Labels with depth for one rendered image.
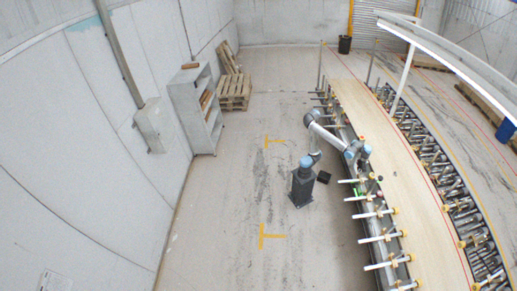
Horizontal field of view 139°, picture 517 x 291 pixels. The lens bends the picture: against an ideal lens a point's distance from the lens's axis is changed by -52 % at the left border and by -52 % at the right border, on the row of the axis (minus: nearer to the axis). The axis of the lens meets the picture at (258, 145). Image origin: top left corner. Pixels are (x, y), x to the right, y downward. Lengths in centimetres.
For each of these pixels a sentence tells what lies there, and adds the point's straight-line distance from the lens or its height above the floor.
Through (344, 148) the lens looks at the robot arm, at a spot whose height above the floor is 134.
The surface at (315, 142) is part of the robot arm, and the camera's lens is 240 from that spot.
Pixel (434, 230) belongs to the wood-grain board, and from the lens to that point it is 248.
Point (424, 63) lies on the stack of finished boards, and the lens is 966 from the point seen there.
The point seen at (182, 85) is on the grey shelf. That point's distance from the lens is 303.
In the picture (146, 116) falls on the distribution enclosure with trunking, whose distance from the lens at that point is 234.
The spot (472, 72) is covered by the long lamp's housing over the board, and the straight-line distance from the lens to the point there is 161.
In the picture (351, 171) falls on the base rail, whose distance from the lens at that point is 268.
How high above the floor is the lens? 270
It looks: 44 degrees down
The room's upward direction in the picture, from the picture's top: 7 degrees counter-clockwise
